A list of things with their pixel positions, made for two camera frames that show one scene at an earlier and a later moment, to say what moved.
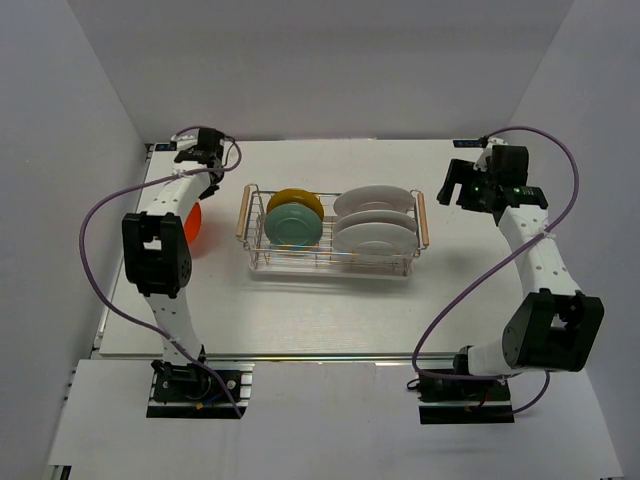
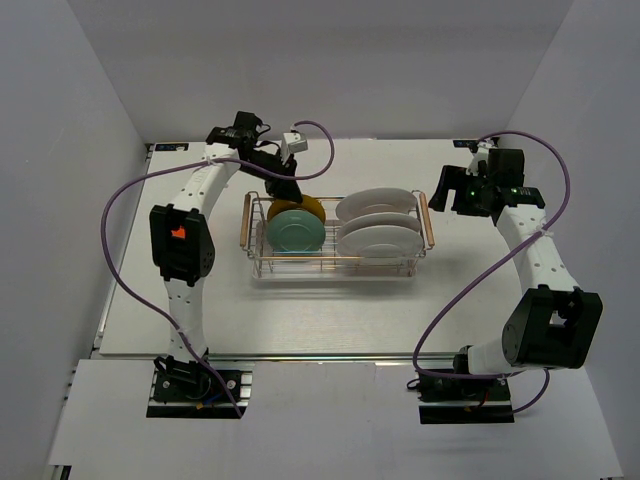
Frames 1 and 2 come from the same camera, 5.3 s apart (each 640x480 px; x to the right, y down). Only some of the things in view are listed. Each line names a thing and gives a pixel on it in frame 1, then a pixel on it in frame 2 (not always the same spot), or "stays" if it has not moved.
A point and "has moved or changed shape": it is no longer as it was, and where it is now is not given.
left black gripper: (209, 192) -> (284, 189)
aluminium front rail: (287, 357) stays
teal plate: (293, 224) has moved or changed shape
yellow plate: (295, 195) has moved or changed shape
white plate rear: (376, 197) stays
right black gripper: (464, 172) stays
